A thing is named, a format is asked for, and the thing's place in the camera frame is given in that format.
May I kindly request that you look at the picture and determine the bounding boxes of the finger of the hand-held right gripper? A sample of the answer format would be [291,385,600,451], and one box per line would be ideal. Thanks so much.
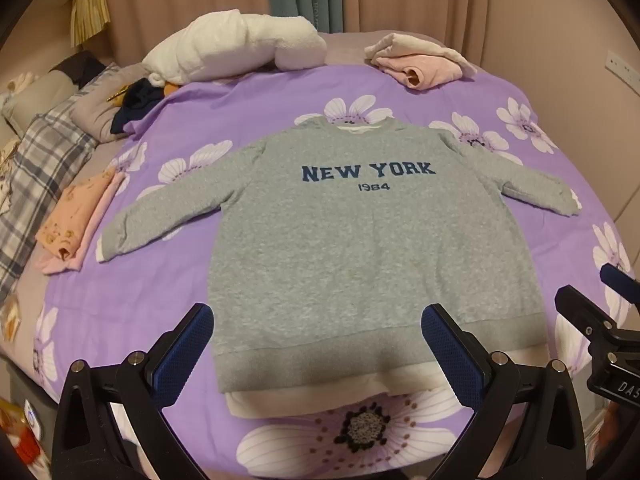
[599,262,640,307]
[554,284,622,348]

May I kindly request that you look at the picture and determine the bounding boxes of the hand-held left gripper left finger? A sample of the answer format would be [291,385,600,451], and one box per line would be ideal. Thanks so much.
[51,303,215,480]

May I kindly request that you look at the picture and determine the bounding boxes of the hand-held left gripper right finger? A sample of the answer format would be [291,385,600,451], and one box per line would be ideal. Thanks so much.
[421,303,587,480]

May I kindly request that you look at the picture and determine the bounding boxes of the grey printed sweatshirt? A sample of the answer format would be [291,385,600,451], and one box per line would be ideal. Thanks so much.
[97,116,583,418]

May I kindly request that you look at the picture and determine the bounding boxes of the navy crumpled clothes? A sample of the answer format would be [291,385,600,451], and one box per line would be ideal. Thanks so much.
[111,78,166,136]

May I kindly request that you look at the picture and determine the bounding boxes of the pale pink folded garment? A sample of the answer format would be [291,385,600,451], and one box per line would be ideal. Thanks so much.
[41,172,131,276]

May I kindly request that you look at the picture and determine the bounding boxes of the orange printed folded garment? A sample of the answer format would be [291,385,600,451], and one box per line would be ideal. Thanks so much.
[35,170,118,263]

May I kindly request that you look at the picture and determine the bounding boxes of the grey plaid blanket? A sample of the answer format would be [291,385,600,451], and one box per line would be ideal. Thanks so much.
[0,62,121,291]

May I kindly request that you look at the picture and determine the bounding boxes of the purple floral bedsheet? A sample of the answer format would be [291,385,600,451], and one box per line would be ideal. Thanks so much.
[30,55,638,480]

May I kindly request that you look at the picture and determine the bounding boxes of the grey quilted pillow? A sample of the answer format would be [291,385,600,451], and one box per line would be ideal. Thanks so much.
[72,72,146,143]

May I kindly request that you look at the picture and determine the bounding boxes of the beige pillow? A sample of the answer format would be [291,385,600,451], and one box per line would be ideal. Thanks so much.
[0,67,78,133]

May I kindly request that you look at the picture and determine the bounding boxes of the dark brown pillow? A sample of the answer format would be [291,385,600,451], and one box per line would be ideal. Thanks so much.
[52,52,108,86]

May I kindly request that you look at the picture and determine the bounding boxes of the white fluffy blanket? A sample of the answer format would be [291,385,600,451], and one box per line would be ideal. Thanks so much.
[141,8,328,86]

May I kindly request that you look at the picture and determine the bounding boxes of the beige folded cloth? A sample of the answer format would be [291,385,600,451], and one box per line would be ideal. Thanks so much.
[363,32,478,78]

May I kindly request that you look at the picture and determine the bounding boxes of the straw-coloured fringed cloth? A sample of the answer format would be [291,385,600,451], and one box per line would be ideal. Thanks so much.
[70,0,111,48]

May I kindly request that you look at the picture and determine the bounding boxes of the white wall socket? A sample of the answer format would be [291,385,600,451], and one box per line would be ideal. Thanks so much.
[605,50,640,88]

